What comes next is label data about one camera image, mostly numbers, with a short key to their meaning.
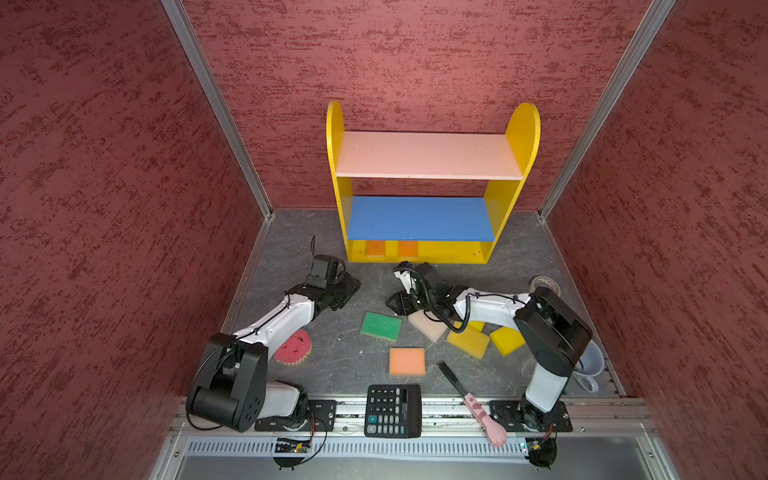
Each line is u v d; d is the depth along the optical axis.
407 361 0.81
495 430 0.71
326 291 0.68
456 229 0.91
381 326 0.88
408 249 1.06
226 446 0.71
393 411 0.73
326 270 0.70
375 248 1.06
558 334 0.46
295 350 0.83
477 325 0.62
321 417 0.74
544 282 1.00
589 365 0.81
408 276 0.73
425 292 0.71
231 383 0.42
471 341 0.86
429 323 0.81
